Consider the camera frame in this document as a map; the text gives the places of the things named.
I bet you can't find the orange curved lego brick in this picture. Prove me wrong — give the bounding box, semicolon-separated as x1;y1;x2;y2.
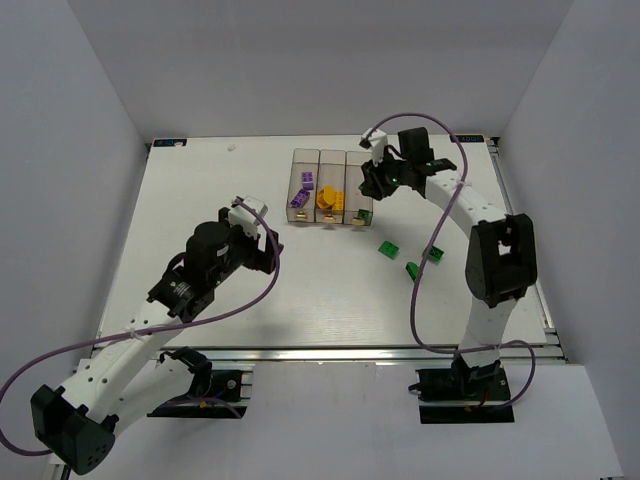
316;185;336;210

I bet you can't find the green lego two-by-two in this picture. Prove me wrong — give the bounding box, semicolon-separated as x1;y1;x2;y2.
378;241;400;260

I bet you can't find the purple small lego brick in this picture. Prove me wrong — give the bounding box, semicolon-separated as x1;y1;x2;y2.
301;171;315;191

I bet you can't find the purple long lego brick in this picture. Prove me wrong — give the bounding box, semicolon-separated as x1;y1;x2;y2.
289;189;311;209

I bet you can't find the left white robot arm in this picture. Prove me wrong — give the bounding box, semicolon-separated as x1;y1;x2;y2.
31;196;283;475

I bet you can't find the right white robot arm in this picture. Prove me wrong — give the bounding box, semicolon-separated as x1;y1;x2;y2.
359;127;537;380

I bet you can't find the right blue corner label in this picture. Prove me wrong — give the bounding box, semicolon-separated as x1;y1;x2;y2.
450;134;485;143

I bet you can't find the blue corner label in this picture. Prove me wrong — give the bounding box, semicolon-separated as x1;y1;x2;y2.
152;138;187;148
450;134;485;143

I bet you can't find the green curved lego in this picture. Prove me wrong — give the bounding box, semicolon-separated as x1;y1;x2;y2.
405;261;422;283

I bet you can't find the left blue corner label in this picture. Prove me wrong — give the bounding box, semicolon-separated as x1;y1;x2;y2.
152;138;187;148

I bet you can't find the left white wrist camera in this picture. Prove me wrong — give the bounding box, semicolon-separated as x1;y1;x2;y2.
227;196;268;240

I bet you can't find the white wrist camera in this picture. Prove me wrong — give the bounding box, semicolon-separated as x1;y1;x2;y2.
227;196;268;240
359;128;388;166

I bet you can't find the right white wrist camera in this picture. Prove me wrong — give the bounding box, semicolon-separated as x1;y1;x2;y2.
359;128;388;166

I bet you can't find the aluminium front rail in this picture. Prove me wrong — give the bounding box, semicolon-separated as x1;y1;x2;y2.
89;344;566;366

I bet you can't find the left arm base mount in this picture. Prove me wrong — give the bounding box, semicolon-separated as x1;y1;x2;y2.
148;364;252;419

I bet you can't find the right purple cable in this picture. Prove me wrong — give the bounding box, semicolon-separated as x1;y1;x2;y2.
359;113;539;412

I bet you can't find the purple cable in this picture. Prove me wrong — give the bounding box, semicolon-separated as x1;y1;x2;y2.
0;198;281;457
359;113;539;412

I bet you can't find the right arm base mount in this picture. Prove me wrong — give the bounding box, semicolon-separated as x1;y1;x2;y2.
408;357;515;425

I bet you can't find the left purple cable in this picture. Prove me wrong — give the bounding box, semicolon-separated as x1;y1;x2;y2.
0;198;281;457

